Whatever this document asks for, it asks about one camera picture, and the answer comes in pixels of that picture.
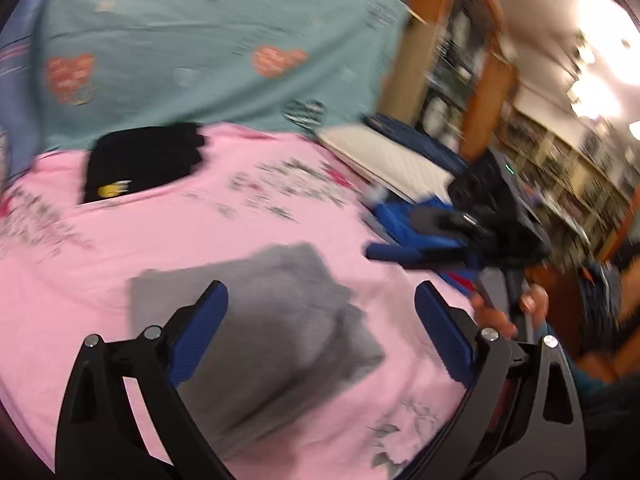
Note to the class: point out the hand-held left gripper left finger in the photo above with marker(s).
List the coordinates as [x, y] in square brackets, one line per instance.
[200, 330]

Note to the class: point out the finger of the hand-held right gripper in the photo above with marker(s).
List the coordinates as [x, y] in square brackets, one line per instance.
[440, 221]
[420, 256]

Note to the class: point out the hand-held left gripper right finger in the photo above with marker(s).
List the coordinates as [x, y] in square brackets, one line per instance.
[442, 330]

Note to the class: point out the grey pants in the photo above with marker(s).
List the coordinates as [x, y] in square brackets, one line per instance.
[300, 320]

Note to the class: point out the person's right forearm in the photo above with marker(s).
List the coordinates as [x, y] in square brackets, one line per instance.
[582, 382]

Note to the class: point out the person's right hand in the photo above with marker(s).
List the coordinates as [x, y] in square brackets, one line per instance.
[492, 317]

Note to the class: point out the bright blue garment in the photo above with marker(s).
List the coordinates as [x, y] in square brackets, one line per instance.
[395, 220]

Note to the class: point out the dark blue jeans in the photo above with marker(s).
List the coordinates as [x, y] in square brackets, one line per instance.
[430, 147]

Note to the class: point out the white mattress pad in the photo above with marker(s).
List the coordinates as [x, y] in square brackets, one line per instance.
[390, 165]

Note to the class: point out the wooden bookshelf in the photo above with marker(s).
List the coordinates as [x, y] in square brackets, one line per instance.
[565, 170]

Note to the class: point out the pink floral bedsheet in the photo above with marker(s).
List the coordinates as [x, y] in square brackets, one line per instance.
[200, 220]

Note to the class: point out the wooden cabinet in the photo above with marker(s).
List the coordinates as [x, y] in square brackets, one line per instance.
[450, 60]

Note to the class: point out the black folded garment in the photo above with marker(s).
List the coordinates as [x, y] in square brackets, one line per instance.
[140, 165]

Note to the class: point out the ceiling lamp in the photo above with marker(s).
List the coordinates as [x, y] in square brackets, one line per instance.
[595, 45]

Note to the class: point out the teal heart-print blanket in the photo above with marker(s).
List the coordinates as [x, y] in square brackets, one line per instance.
[200, 50]

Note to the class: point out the blue plaid pillow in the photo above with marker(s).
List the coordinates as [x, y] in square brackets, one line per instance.
[20, 110]

